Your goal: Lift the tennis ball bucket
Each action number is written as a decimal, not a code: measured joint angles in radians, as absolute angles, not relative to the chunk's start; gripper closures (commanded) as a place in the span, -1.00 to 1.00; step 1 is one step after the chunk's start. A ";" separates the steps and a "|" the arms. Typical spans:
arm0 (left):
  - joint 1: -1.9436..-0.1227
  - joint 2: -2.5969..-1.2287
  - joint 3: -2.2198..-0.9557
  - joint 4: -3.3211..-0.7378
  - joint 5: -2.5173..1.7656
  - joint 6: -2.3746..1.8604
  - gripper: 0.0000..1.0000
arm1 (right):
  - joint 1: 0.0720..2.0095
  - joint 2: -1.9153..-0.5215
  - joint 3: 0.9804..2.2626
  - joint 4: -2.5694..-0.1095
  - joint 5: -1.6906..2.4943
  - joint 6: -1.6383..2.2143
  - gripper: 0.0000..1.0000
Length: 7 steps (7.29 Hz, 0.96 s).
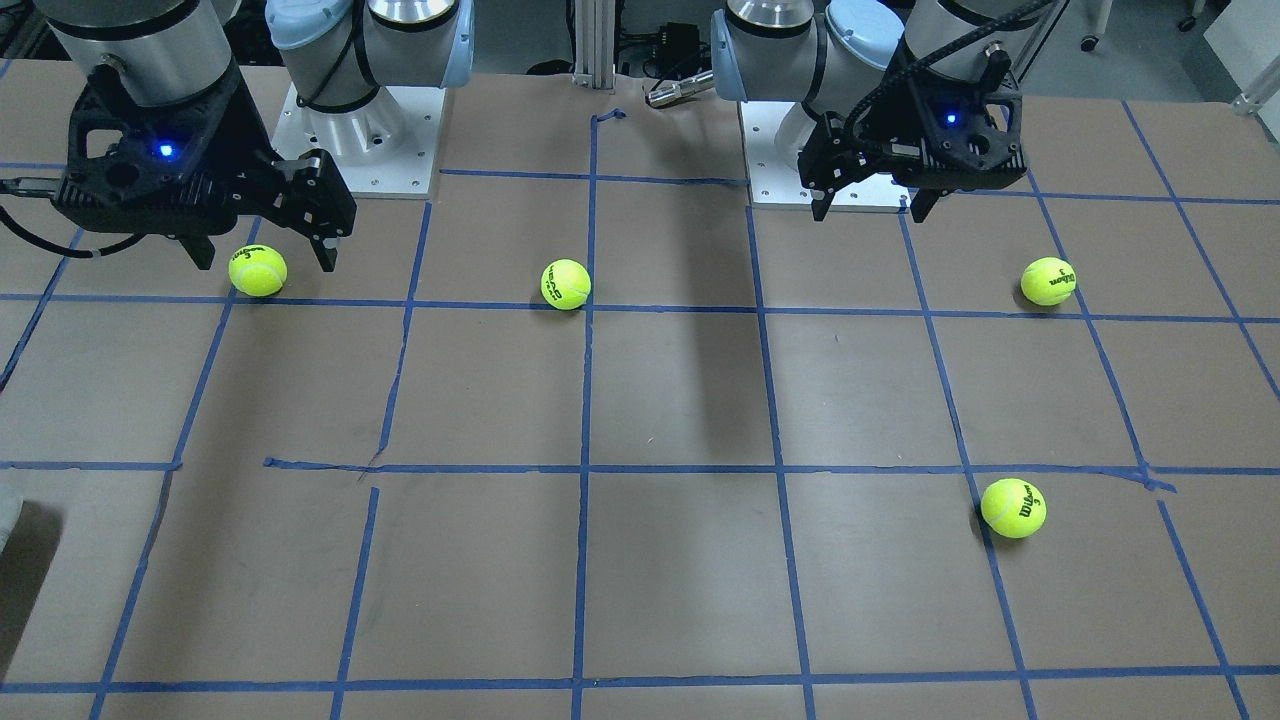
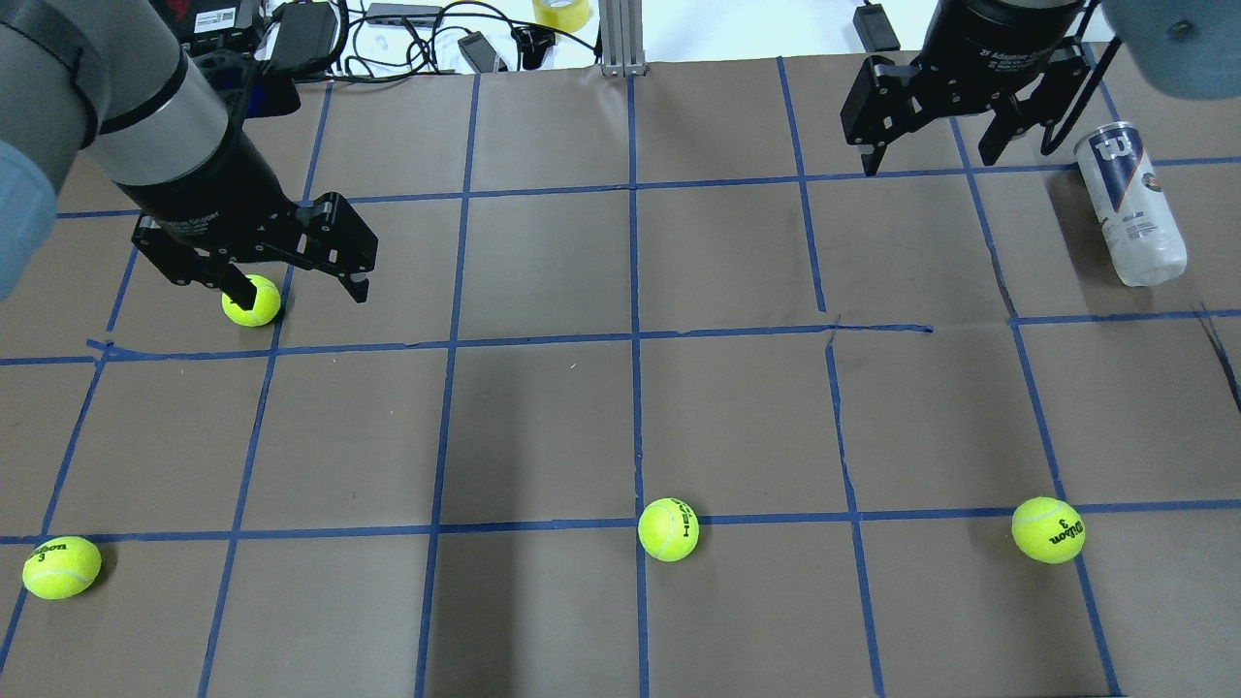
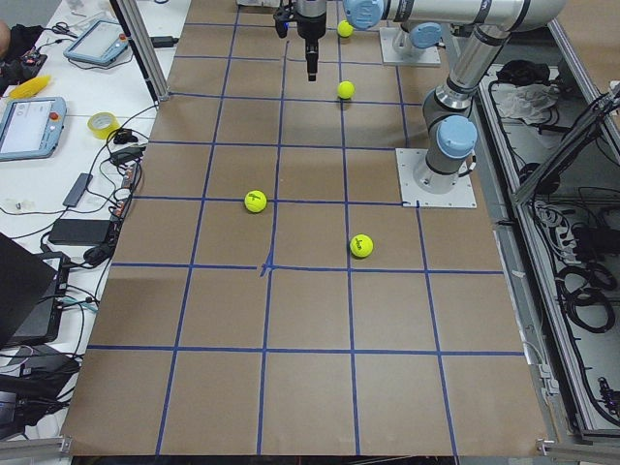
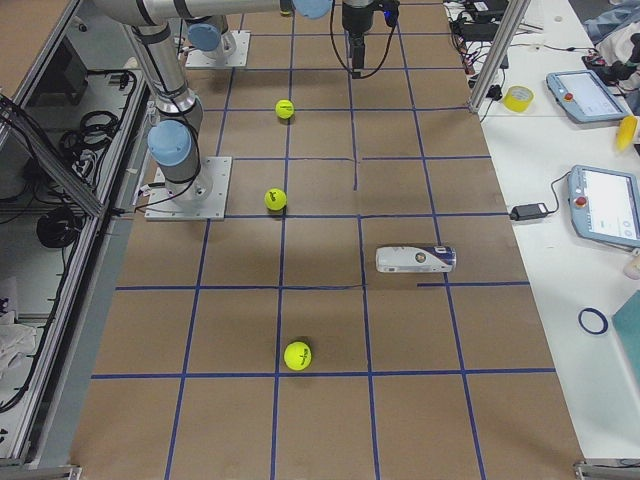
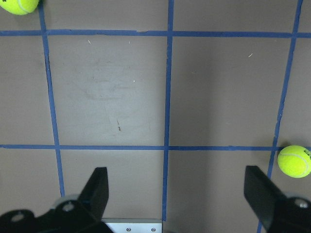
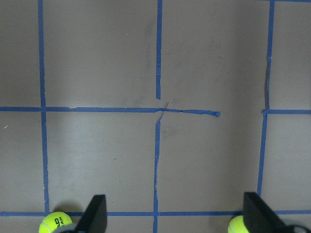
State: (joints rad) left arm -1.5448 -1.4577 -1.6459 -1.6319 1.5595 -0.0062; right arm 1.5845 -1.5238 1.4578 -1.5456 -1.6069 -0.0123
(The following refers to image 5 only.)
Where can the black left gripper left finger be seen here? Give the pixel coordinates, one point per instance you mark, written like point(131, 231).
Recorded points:
point(94, 196)

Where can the yellow tennis ball near right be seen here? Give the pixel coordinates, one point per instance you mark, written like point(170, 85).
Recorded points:
point(295, 161)

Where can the yellow tennis ball far right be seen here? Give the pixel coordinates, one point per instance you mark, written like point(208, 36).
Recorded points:
point(19, 7)

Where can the yellow tennis ball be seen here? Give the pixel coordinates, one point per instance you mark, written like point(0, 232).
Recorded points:
point(19, 7)
point(295, 161)

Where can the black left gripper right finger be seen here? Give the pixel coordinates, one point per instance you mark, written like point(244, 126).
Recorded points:
point(267, 201)

